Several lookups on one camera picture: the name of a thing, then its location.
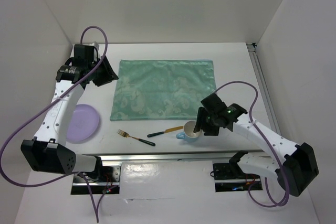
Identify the light blue mug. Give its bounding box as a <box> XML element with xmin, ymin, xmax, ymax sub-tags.
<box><xmin>176</xmin><ymin>121</ymin><xmax>202</xmax><ymax>142</ymax></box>

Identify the green patterned cloth placemat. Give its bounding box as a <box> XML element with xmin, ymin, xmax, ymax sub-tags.
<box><xmin>110</xmin><ymin>60</ymin><xmax>216</xmax><ymax>121</ymax></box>

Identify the purple plastic plate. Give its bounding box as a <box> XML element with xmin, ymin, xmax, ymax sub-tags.
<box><xmin>67</xmin><ymin>104</ymin><xmax>100</xmax><ymax>144</ymax></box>

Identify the gold fork black handle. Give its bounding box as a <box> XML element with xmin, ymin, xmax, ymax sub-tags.
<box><xmin>117</xmin><ymin>130</ymin><xmax>156</xmax><ymax>146</ymax></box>

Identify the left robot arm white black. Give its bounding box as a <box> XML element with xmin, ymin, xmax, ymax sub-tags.
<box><xmin>20</xmin><ymin>57</ymin><xmax>118</xmax><ymax>182</ymax></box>

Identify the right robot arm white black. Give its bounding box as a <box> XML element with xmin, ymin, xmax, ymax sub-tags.
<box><xmin>194</xmin><ymin>103</ymin><xmax>319</xmax><ymax>197</ymax></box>

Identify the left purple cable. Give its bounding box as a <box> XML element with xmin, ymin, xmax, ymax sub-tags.
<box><xmin>0</xmin><ymin>26</ymin><xmax>109</xmax><ymax>223</ymax></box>

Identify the purple cable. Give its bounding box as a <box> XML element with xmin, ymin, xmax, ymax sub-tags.
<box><xmin>214</xmin><ymin>81</ymin><xmax>291</xmax><ymax>207</ymax></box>
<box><xmin>0</xmin><ymin>26</ymin><xmax>109</xmax><ymax>223</ymax></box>

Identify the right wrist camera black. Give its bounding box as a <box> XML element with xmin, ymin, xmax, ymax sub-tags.
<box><xmin>201</xmin><ymin>93</ymin><xmax>227</xmax><ymax>114</ymax></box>

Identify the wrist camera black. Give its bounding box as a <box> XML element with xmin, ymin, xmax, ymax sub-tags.
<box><xmin>72</xmin><ymin>44</ymin><xmax>99</xmax><ymax>65</ymax></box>
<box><xmin>201</xmin><ymin>93</ymin><xmax>227</xmax><ymax>114</ymax></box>

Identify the gold knife black handle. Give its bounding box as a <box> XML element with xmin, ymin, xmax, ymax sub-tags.
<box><xmin>147</xmin><ymin>126</ymin><xmax>184</xmax><ymax>138</ymax></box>

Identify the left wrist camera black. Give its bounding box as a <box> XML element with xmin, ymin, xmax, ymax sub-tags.
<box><xmin>72</xmin><ymin>44</ymin><xmax>99</xmax><ymax>65</ymax></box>

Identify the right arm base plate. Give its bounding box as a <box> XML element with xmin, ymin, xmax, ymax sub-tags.
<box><xmin>210</xmin><ymin>163</ymin><xmax>263</xmax><ymax>193</ymax></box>

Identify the right side aluminium rail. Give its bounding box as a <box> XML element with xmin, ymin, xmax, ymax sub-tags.
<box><xmin>246</xmin><ymin>43</ymin><xmax>282</xmax><ymax>135</ymax></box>

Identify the aluminium rail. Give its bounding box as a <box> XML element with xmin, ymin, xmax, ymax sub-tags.
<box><xmin>41</xmin><ymin>148</ymin><xmax>289</xmax><ymax>163</ymax></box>
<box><xmin>246</xmin><ymin>43</ymin><xmax>282</xmax><ymax>135</ymax></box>

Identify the front aluminium rail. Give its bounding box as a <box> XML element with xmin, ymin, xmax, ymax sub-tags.
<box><xmin>41</xmin><ymin>148</ymin><xmax>289</xmax><ymax>163</ymax></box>

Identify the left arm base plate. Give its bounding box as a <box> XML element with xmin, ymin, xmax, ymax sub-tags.
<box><xmin>70</xmin><ymin>164</ymin><xmax>121</xmax><ymax>195</ymax></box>

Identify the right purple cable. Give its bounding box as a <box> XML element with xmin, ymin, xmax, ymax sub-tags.
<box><xmin>214</xmin><ymin>81</ymin><xmax>291</xmax><ymax>207</ymax></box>

